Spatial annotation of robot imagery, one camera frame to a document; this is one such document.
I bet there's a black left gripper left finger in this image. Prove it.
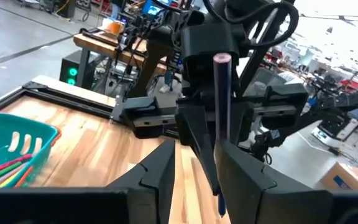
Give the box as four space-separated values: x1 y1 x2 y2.
104 139 177 224

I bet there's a bright pink pen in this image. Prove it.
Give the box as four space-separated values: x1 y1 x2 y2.
0 154 33 180

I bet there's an orange container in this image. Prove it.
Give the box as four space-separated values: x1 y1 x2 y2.
106 19 126 35

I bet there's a yellow pen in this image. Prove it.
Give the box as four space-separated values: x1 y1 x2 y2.
0 175 21 189

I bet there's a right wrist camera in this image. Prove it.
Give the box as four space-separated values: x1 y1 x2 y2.
180 22 241 65

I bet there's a wooden workbench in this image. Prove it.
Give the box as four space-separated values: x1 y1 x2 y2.
73 27 167 75

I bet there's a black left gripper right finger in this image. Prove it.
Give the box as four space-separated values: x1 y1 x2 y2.
214 139 312 224

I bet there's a person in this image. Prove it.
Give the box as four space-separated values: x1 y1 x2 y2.
162 70 183 94

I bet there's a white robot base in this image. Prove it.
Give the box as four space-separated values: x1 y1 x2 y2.
311 123 346 149

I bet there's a blue lit screen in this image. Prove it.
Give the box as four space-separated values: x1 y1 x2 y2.
141 0 164 16

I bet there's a black computer tower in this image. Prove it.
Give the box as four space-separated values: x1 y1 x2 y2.
59 49 96 90

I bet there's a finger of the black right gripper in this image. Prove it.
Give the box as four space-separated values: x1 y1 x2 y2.
230 92 247 147
175 105 221 197

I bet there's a light pink pen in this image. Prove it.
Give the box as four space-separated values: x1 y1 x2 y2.
0 169 28 191

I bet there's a cardboard box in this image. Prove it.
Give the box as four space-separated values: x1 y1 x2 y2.
319 161 358 192

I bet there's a black pencil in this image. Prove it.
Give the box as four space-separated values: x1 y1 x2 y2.
213 52 232 218

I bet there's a black aluminium table frame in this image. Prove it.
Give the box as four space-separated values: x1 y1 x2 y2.
0 80 119 119

